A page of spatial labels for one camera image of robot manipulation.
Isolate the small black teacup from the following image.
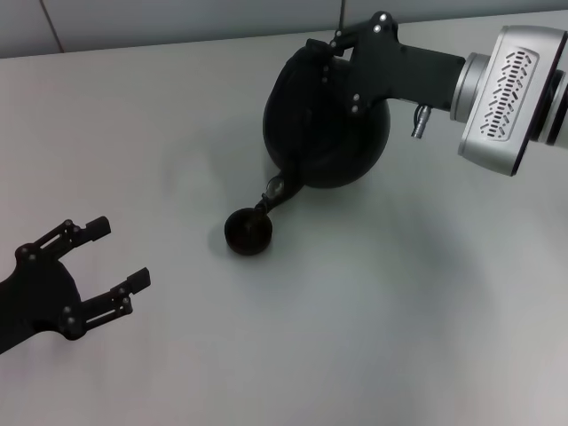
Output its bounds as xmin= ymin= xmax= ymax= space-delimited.
xmin=223 ymin=207 xmax=274 ymax=256

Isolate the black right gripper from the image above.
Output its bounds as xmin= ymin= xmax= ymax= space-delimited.
xmin=304 ymin=12 xmax=468 ymax=119

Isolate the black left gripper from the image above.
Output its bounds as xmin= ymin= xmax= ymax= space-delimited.
xmin=0 ymin=215 xmax=153 ymax=356

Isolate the black cast iron teapot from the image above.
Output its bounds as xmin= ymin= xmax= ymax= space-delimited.
xmin=255 ymin=37 xmax=394 ymax=219

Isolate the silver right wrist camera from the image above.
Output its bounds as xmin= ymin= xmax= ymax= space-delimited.
xmin=456 ymin=25 xmax=558 ymax=178

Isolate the right arm silver cable plug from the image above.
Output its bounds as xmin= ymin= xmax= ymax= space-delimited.
xmin=411 ymin=104 xmax=435 ymax=139

